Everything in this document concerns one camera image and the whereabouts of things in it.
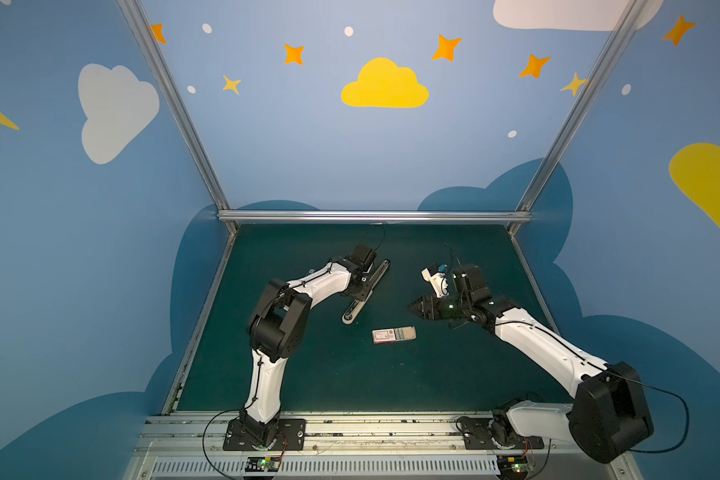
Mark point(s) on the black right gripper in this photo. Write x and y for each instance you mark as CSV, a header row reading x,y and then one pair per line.
x,y
441,306

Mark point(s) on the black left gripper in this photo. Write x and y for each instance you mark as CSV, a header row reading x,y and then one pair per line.
x,y
371,281

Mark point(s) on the beige black stapler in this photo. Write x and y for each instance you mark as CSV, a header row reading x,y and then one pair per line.
x,y
354,309

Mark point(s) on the red white staple box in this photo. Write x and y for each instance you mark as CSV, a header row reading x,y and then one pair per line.
x,y
393,335

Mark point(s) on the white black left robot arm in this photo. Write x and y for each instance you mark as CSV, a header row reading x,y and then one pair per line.
x,y
278,324

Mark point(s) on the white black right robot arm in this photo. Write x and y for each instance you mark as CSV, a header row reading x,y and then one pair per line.
x,y
608,413

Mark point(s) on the aluminium back crossbar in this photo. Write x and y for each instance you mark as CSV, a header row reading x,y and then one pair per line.
x,y
367,217

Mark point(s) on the right green circuit board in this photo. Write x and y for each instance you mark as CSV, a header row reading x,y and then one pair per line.
x,y
512,468

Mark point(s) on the green circuit board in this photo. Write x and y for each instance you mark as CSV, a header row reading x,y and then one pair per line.
x,y
512,468
262,465

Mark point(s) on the left green circuit board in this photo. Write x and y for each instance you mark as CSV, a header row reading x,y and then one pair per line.
x,y
262,465

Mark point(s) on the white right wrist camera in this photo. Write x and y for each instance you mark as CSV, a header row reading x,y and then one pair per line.
x,y
436,276

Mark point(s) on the right aluminium frame post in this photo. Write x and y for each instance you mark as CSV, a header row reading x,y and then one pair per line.
x,y
608,58

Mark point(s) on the aluminium frame post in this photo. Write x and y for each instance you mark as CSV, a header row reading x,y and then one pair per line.
x,y
608,58
137,20

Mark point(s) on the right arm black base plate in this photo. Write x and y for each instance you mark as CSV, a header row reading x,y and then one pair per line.
x,y
494,433

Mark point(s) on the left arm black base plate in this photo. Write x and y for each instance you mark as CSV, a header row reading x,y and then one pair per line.
x,y
278,434

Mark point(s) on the aluminium front rail frame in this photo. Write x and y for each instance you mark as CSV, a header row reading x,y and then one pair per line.
x,y
352,445

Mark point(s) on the left aluminium frame post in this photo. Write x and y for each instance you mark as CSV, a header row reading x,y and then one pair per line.
x,y
137,20

